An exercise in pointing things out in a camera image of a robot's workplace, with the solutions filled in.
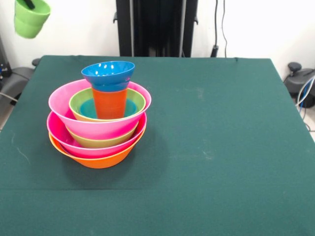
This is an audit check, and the green plastic cup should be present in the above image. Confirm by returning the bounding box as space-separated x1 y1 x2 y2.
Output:
13 0 52 39

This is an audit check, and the dark blue plastic bowl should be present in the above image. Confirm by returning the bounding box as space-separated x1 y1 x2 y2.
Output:
81 60 136 92

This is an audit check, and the pink plastic bowl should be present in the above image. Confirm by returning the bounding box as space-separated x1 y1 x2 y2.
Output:
48 79 152 140
46 112 148 159

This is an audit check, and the green plastic bowl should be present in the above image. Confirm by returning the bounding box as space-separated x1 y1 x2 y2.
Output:
68 88 147 123
64 121 139 149

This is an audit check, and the light blue plastic bowl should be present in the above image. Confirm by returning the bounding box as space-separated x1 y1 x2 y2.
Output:
79 98 138 119

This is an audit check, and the red plastic cup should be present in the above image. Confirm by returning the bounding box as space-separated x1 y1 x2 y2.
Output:
92 88 128 120

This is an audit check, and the orange plastic bowl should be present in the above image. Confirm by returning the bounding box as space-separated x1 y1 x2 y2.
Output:
48 125 147 169

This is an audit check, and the black office chair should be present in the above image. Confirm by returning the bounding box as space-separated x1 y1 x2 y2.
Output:
0 58 40 100
283 62 315 109

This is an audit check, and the dark green tablecloth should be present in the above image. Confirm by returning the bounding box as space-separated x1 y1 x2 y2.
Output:
0 55 315 236

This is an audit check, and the black hanging cable with plug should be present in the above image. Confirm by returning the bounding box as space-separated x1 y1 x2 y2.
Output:
211 0 221 58

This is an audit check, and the white blue cable bundle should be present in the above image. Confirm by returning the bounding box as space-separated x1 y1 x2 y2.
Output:
296 75 315 132

